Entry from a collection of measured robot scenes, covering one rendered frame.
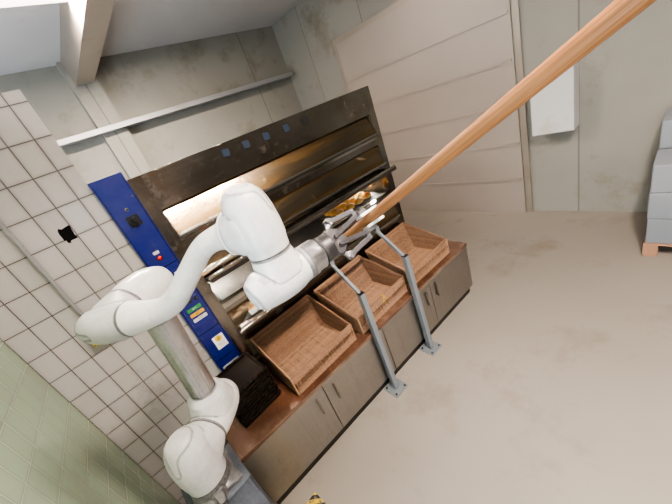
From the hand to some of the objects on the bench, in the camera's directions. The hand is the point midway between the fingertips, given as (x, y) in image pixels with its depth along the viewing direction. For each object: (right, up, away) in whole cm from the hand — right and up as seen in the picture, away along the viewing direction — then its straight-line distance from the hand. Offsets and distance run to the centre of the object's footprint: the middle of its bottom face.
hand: (370, 217), depth 91 cm
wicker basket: (+14, -53, +164) cm, 173 cm away
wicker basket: (-29, -84, +136) cm, 163 cm away
